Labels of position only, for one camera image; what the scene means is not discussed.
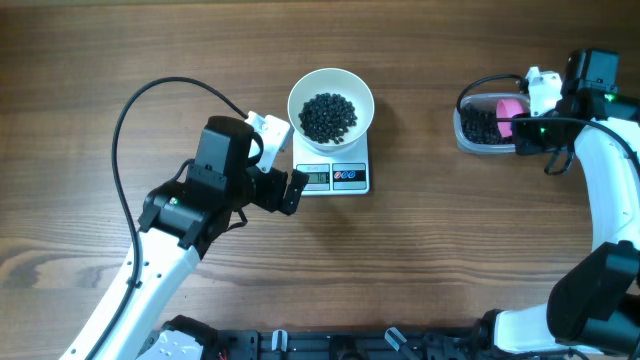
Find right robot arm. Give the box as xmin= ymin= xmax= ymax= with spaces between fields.
xmin=489 ymin=48 xmax=639 ymax=359

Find black beans in bowl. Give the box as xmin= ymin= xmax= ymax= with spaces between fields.
xmin=298 ymin=93 xmax=358 ymax=145

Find white digital kitchen scale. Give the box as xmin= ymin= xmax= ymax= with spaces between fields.
xmin=293 ymin=134 xmax=370 ymax=196

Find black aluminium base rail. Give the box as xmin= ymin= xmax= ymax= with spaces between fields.
xmin=134 ymin=327 xmax=566 ymax=360

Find black beans pile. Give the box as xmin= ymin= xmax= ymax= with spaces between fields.
xmin=460 ymin=104 xmax=512 ymax=145

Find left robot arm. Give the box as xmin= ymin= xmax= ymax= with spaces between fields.
xmin=63 ymin=113 xmax=308 ymax=359

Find pink scoop blue handle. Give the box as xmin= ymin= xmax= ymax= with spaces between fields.
xmin=496 ymin=98 xmax=525 ymax=138

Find clear plastic container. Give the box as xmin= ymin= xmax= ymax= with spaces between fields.
xmin=453 ymin=93 xmax=529 ymax=155

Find left black camera cable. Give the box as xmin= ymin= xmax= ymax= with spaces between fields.
xmin=83 ymin=76 xmax=250 ymax=360

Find white round bowl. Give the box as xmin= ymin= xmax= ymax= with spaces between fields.
xmin=287 ymin=68 xmax=375 ymax=152

